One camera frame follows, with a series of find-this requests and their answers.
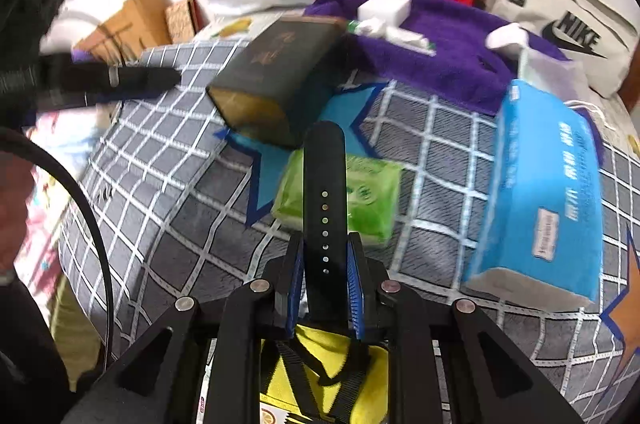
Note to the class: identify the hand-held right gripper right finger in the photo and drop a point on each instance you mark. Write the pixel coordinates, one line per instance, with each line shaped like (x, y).
(357, 289)

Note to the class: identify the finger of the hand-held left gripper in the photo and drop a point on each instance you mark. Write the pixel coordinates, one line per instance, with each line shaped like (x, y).
(125, 79)

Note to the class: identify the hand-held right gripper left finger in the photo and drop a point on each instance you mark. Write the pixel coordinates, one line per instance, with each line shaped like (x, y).
(295, 284)

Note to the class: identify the white tissue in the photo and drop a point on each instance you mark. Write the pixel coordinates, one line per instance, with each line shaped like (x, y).
(390, 34)

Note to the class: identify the white sponge block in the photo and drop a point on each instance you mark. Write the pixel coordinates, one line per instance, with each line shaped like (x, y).
(382, 9)

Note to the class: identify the person's left hand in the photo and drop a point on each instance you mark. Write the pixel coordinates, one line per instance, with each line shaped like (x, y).
(12, 224)

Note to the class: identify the wooden headboard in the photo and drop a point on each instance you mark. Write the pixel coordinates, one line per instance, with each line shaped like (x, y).
(135, 14)

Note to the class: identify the patterned cardboard box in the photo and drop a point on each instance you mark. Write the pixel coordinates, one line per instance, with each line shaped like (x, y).
(182, 19)

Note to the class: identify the green wet wipe pack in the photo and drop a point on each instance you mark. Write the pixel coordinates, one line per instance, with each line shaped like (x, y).
(370, 194)

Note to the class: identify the fruit print packet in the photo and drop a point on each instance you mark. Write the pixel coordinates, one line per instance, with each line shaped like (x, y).
(272, 416)

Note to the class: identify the grey plaid blanket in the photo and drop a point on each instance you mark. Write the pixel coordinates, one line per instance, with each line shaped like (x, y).
(175, 204)

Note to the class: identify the dark tea tin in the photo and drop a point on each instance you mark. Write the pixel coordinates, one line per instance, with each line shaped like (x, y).
(280, 69)

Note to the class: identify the blue tissue pack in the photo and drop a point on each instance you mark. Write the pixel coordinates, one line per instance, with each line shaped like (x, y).
(540, 184)

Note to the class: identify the light green cloth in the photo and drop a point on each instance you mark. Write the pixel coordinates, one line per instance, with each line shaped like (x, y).
(75, 329)

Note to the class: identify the purple towel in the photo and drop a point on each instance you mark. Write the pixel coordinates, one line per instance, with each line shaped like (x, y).
(440, 69)

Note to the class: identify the brown curved wooden frame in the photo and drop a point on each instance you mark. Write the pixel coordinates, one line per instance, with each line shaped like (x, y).
(631, 92)

